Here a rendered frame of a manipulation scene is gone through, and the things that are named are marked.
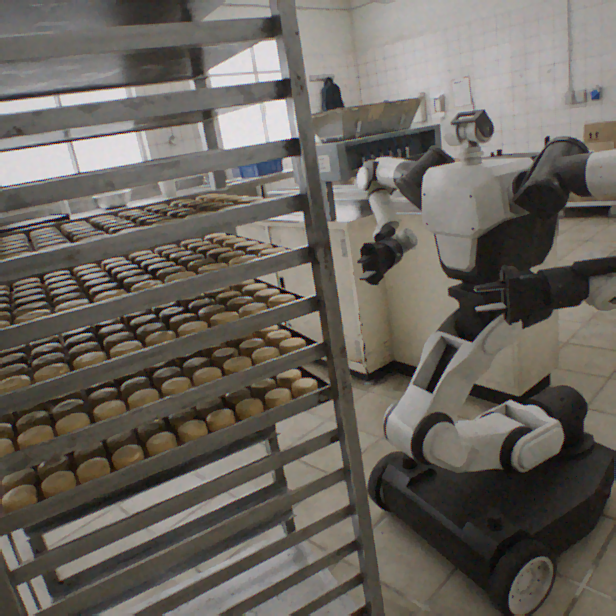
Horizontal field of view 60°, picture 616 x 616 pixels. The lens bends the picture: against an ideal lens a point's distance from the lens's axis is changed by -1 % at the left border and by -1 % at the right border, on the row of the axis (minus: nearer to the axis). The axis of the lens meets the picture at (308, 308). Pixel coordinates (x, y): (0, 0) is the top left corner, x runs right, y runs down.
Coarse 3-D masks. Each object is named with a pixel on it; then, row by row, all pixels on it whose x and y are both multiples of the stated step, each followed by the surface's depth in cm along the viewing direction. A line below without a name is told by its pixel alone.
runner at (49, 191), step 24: (264, 144) 86; (288, 144) 88; (120, 168) 76; (144, 168) 78; (168, 168) 80; (192, 168) 81; (216, 168) 83; (0, 192) 70; (24, 192) 71; (48, 192) 73; (72, 192) 74; (96, 192) 76
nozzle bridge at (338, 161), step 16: (416, 128) 261; (432, 128) 268; (320, 144) 249; (336, 144) 230; (352, 144) 236; (368, 144) 254; (384, 144) 260; (400, 144) 267; (416, 144) 275; (432, 144) 273; (320, 160) 241; (336, 160) 233; (352, 160) 249; (416, 160) 269; (336, 176) 236; (352, 176) 243
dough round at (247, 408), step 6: (240, 402) 102; (246, 402) 102; (252, 402) 101; (258, 402) 101; (240, 408) 100; (246, 408) 99; (252, 408) 99; (258, 408) 99; (240, 414) 99; (246, 414) 99; (252, 414) 99
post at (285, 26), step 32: (288, 0) 80; (288, 32) 81; (288, 64) 82; (288, 96) 84; (320, 192) 89; (320, 224) 90; (320, 256) 92; (320, 288) 94; (320, 320) 97; (352, 416) 102; (352, 448) 104; (352, 480) 105; (352, 512) 110
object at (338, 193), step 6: (270, 192) 361; (276, 192) 356; (282, 192) 351; (288, 192) 346; (294, 192) 342; (336, 192) 312; (342, 192) 308; (348, 192) 305; (354, 192) 301; (360, 192) 297; (396, 192) 278; (336, 198) 314; (342, 198) 310; (348, 198) 306; (354, 198) 302; (360, 198) 299; (366, 198) 295
